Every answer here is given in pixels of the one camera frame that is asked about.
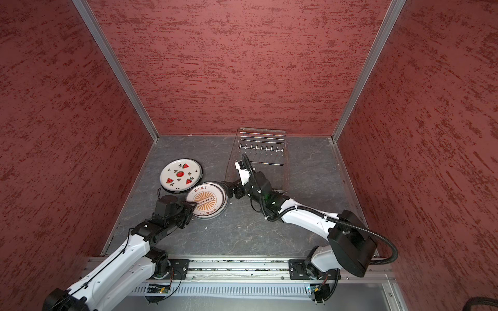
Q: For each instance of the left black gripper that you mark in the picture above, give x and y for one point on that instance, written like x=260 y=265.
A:
x=189 y=210

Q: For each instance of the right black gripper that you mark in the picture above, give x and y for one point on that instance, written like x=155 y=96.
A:
x=238 y=187

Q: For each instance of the white watermelon pattern plate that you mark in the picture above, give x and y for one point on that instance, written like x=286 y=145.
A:
x=181 y=175

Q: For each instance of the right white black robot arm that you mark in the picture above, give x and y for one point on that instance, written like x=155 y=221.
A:
x=350 y=246

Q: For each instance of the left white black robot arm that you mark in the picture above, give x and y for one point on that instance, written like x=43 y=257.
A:
x=135 y=261

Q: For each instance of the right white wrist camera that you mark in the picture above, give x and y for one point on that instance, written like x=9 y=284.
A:
x=244 y=173

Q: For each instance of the wire dish rack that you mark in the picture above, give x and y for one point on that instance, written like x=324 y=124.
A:
x=267 y=151

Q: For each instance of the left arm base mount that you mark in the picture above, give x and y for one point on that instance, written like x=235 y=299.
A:
x=179 y=268

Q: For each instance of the white perforated cable duct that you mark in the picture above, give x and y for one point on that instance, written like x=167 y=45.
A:
x=226 y=290

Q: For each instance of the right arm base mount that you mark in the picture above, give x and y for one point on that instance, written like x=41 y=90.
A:
x=301 y=269

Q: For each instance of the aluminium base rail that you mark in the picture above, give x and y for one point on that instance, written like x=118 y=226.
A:
x=255 y=269

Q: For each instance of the left aluminium corner post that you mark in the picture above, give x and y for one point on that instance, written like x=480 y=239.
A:
x=90 y=20

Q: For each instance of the aluminium corner post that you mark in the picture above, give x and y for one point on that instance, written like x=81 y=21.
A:
x=394 y=10
x=90 y=20

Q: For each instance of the right aluminium corner post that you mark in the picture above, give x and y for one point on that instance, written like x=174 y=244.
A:
x=394 y=10

